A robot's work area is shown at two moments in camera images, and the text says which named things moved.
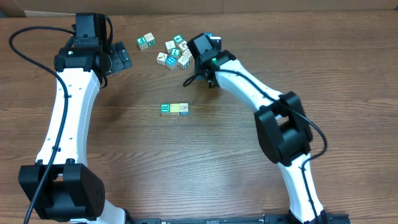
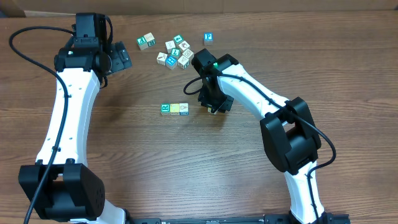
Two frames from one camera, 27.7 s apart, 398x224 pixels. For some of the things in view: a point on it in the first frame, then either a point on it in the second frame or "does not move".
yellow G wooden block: (174, 109) does not move
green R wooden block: (165, 109) does not move
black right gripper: (199, 65) → (205, 98)
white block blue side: (183, 109) does not move
